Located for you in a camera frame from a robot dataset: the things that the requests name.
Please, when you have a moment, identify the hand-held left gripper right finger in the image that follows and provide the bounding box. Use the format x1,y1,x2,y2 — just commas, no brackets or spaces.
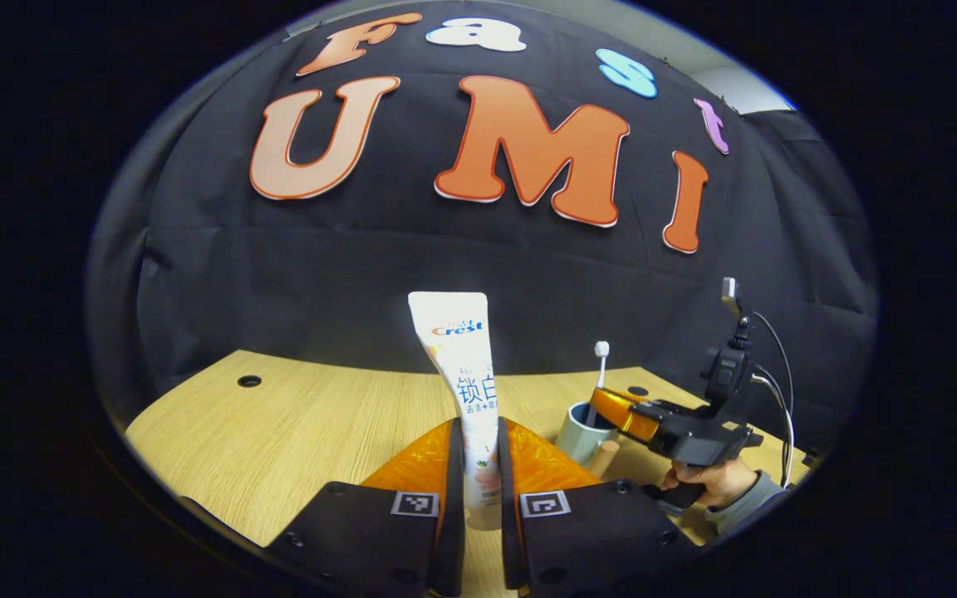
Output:
498,418,699,597

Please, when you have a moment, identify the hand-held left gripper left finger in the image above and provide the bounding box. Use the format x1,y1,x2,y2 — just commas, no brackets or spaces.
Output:
267,418,467,597

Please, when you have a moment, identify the pale blue cup wooden handle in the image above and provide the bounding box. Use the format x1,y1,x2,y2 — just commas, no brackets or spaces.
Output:
556,402,622,481

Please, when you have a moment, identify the white toothbrush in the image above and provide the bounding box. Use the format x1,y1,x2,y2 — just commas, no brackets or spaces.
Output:
585,341,611,429

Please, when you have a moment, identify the white toothpaste tube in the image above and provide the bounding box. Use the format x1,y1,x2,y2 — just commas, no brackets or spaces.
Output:
408,292,503,532

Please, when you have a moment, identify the wooden desktop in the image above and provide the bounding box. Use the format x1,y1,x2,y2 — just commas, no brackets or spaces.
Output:
124,349,820,598

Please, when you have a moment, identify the black backdrop cloth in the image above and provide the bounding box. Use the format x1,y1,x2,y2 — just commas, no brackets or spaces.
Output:
84,0,878,466

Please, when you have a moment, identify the white cable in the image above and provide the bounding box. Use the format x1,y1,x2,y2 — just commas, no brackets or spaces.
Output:
751,374,795,489

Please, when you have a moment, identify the black cable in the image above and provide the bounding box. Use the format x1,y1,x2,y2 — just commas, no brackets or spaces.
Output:
748,309,797,433

